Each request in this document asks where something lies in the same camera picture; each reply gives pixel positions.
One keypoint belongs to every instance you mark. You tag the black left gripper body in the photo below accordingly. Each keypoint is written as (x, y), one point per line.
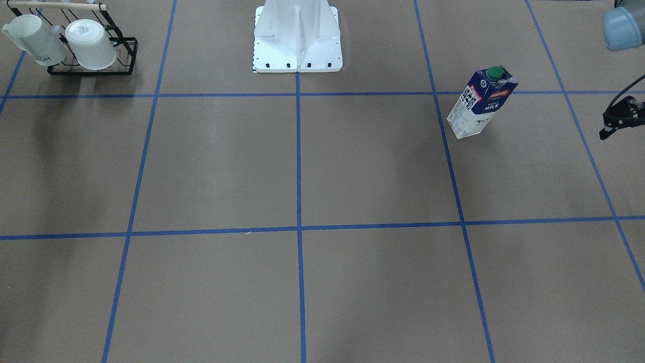
(621, 118)

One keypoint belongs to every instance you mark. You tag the white ribbed HOME mug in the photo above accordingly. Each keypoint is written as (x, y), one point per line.
(31, 35)

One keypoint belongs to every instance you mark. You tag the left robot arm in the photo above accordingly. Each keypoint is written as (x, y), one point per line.
(623, 29)

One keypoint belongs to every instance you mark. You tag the blue white milk carton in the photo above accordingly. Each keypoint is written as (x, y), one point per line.
(484, 94)

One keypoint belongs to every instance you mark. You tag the white upside-down mug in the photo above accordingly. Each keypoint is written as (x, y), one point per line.
(91, 45)

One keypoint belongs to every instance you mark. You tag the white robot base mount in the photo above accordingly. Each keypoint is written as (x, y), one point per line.
(297, 36)

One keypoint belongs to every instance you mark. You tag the black wire mug rack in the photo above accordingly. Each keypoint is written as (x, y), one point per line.
(58, 20)

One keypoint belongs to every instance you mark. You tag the wooden rack handle rod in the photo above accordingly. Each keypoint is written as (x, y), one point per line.
(56, 5)

